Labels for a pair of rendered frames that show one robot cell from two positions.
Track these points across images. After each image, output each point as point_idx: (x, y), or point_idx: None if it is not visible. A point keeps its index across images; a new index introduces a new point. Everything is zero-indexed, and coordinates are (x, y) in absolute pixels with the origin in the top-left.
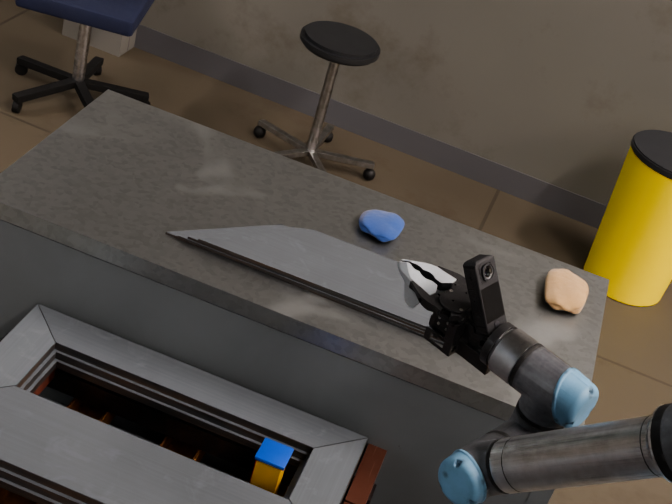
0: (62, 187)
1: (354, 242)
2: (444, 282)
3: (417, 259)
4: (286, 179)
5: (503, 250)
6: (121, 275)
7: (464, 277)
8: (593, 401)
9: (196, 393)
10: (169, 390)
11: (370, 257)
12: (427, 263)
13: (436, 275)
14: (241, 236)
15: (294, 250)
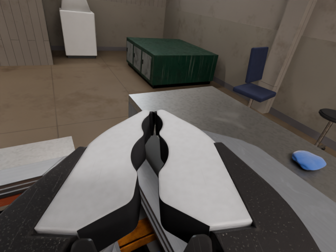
0: (159, 101)
1: (283, 163)
2: (175, 204)
3: (327, 188)
4: (263, 126)
5: None
6: (154, 136)
7: (307, 232)
8: None
9: (154, 203)
10: (144, 195)
11: (287, 173)
12: (193, 126)
13: (177, 164)
14: (213, 136)
15: (237, 151)
